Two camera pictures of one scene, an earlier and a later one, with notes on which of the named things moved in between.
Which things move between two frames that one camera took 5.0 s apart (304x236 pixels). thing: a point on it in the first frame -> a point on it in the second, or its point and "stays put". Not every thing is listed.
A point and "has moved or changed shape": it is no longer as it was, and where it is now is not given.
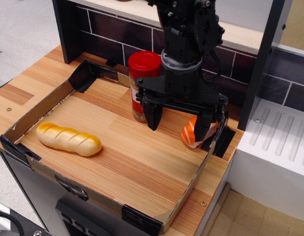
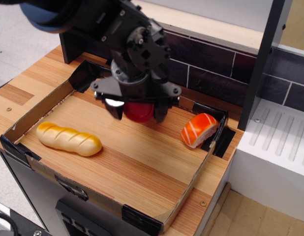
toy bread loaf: x=61 y=138 stays put
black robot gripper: x=182 y=86 -> x=136 y=76
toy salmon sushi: x=188 y=134 stays put
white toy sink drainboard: x=271 y=164 stays put
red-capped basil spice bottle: x=141 y=64 has moved or changed shape
